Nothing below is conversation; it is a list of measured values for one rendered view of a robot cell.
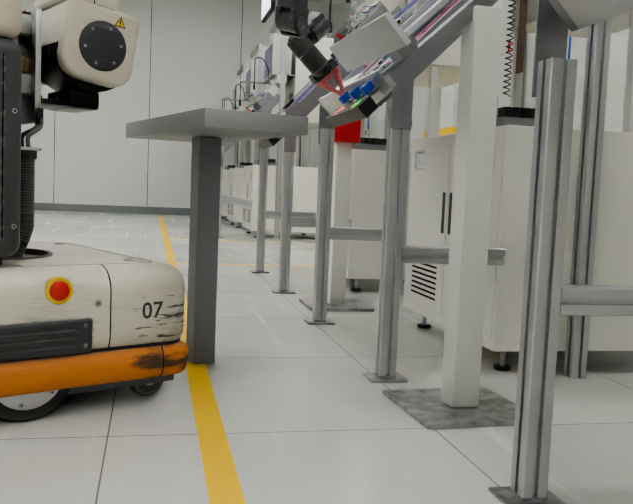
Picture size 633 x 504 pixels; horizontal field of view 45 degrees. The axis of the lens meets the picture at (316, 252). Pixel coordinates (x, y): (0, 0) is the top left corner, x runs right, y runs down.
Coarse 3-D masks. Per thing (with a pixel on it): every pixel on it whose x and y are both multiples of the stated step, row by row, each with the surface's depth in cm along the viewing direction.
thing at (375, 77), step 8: (376, 72) 180; (360, 80) 194; (368, 80) 189; (376, 80) 185; (344, 88) 211; (352, 88) 205; (384, 88) 184; (328, 96) 230; (336, 96) 223; (376, 96) 194; (328, 104) 237; (336, 104) 230; (344, 104) 223
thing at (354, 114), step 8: (368, 96) 181; (384, 96) 181; (352, 104) 193; (360, 104) 181; (368, 104) 181; (376, 104) 181; (344, 112) 193; (352, 112) 187; (360, 112) 182; (368, 112) 181; (328, 120) 213; (336, 120) 206; (344, 120) 199; (352, 120) 193
